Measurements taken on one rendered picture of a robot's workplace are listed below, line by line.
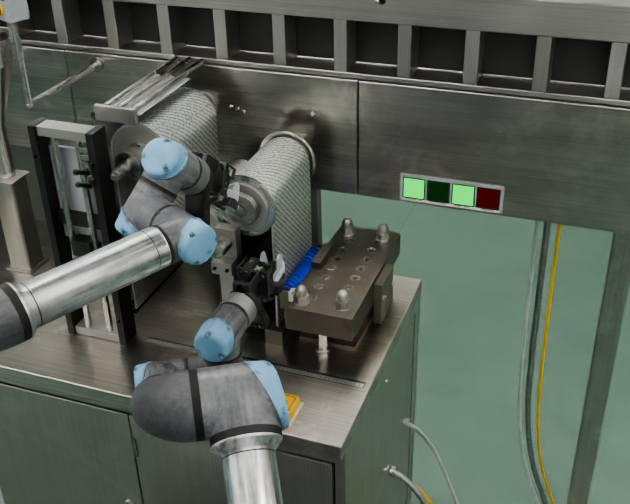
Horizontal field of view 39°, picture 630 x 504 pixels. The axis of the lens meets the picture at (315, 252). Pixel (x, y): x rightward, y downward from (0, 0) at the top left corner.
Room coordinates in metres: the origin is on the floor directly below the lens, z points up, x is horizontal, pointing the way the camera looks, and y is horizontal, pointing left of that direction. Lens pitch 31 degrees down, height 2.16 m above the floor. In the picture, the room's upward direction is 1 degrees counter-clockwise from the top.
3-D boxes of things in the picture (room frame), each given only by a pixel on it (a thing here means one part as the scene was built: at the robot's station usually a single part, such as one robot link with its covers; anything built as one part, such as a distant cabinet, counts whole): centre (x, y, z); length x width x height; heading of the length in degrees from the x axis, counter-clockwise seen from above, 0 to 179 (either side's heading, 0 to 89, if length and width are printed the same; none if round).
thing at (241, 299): (1.52, 0.17, 1.11); 0.08 x 0.05 x 0.08; 69
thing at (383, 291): (1.79, -0.17, 0.96); 0.10 x 0.03 x 0.11; 159
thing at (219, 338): (1.44, 0.19, 1.11); 0.11 x 0.08 x 0.09; 159
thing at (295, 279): (1.80, 0.03, 1.03); 0.21 x 0.04 x 0.03; 159
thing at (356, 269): (1.81, -0.07, 1.00); 0.40 x 0.16 x 0.06; 159
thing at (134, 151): (1.79, 0.39, 1.33); 0.06 x 0.06 x 0.06; 69
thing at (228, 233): (1.69, 0.20, 1.05); 0.06 x 0.05 x 0.31; 159
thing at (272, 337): (1.81, 0.05, 0.92); 0.28 x 0.04 x 0.04; 159
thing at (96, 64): (2.08, 0.60, 1.41); 0.30 x 0.04 x 0.04; 159
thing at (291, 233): (1.81, 0.05, 1.12); 0.23 x 0.01 x 0.18; 159
